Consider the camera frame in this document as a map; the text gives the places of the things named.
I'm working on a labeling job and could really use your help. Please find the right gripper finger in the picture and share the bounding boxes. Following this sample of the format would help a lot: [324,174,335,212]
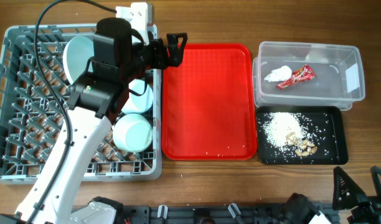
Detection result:
[332,166,367,210]
[370,166,381,197]

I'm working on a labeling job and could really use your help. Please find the light blue round plate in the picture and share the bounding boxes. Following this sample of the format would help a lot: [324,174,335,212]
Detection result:
[63,36,94,84]

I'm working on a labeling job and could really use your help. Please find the light blue bowl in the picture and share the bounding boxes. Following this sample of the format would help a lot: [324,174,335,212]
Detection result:
[121,79,153,114]

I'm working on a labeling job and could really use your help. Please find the rice and peanut leftovers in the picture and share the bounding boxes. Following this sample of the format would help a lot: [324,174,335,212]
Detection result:
[257,112,329,161]

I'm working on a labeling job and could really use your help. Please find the mint green bowl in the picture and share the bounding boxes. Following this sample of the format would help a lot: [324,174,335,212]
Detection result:
[113,113,153,152]

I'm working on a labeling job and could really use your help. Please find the white tissue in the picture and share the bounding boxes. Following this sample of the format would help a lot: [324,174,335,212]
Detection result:
[264,65,293,82]

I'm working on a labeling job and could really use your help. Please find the red snack wrapper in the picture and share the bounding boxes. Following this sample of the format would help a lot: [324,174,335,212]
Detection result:
[276,65,316,90]

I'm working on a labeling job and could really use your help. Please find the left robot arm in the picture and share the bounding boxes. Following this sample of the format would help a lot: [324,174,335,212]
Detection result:
[0,16,187,224]

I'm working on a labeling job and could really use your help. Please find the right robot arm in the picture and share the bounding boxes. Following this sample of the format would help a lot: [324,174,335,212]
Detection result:
[278,166,381,224]

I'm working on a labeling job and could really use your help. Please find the grey plastic dishwasher rack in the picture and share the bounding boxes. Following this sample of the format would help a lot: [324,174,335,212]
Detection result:
[0,24,162,185]

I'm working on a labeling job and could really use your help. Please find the black plastic tray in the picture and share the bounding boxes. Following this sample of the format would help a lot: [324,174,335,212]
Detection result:
[256,106,349,165]

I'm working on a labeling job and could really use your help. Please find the red plastic serving tray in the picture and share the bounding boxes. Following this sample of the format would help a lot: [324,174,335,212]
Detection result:
[162,43,257,161]

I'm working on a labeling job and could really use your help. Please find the clear plastic bin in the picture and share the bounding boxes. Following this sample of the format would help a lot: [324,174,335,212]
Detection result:
[253,41,365,110]

